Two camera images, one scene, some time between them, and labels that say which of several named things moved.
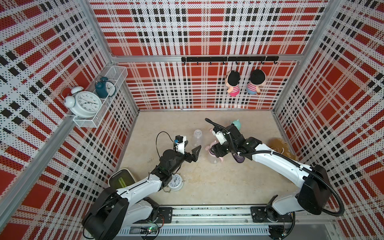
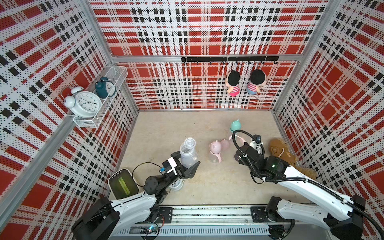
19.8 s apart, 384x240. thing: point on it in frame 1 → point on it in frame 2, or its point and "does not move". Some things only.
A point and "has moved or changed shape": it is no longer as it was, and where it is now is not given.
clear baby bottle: x=197 y=141 has moved or changed shape
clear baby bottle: x=213 y=159 does not move
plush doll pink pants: x=232 y=82 does not move
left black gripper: x=194 y=155 → x=189 y=173
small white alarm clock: x=175 y=183 does not move
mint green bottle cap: x=237 y=124 does not move
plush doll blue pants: x=257 y=78 does not move
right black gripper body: x=225 y=148 → x=238 y=160
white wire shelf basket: x=106 y=87 does not move
